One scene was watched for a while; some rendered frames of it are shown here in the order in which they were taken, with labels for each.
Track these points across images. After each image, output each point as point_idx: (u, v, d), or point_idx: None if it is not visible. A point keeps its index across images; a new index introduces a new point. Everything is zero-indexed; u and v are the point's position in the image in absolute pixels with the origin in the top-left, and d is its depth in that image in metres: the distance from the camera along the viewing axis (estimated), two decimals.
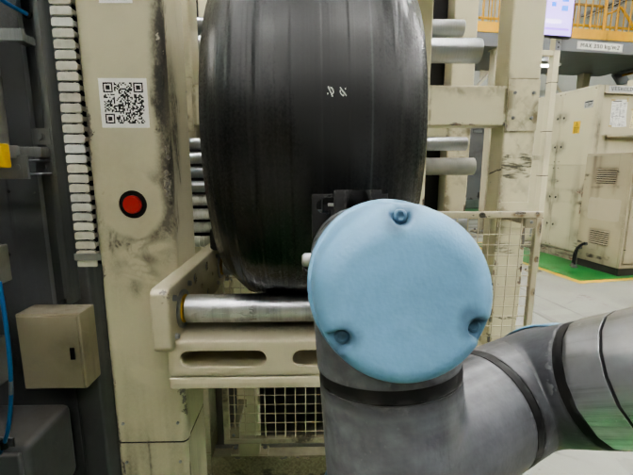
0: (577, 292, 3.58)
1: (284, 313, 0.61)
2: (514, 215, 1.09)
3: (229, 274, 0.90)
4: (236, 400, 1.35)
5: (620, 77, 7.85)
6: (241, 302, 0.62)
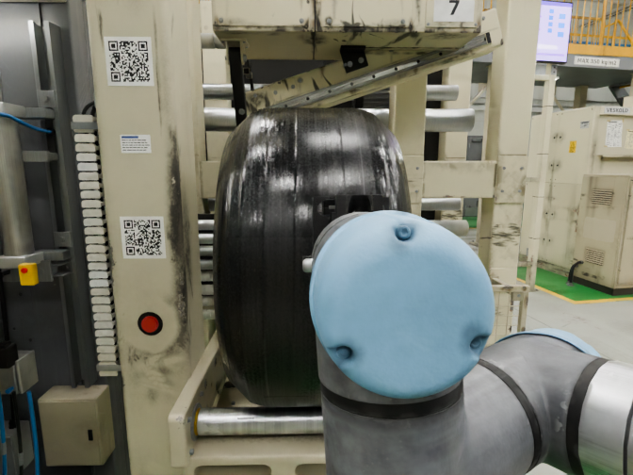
0: (573, 314, 3.64)
1: (287, 406, 0.72)
2: (502, 289, 1.16)
3: None
4: None
5: (617, 90, 7.92)
6: None
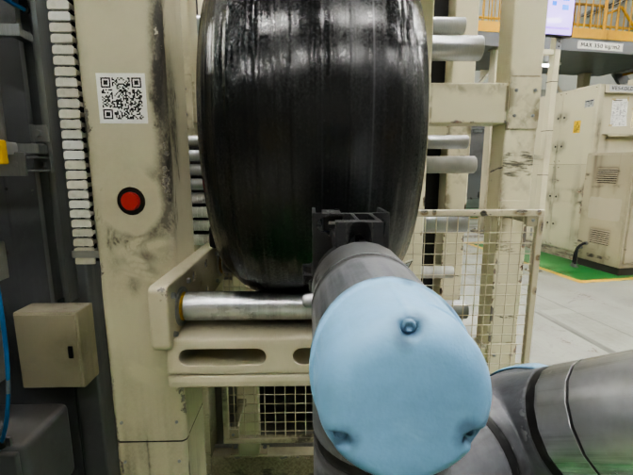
0: (578, 292, 3.57)
1: (284, 318, 0.62)
2: (515, 213, 1.08)
3: None
4: (236, 399, 1.35)
5: (620, 77, 7.84)
6: (240, 309, 0.61)
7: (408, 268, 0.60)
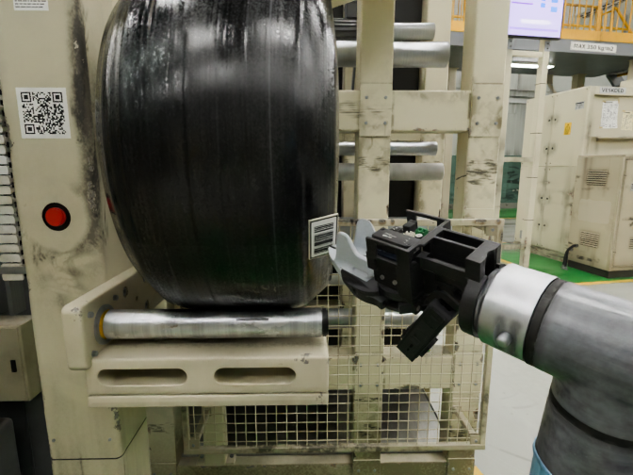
0: None
1: (206, 319, 0.60)
2: (475, 222, 1.07)
3: None
4: (202, 408, 1.34)
5: (614, 78, 7.83)
6: (166, 310, 0.61)
7: (336, 232, 0.50)
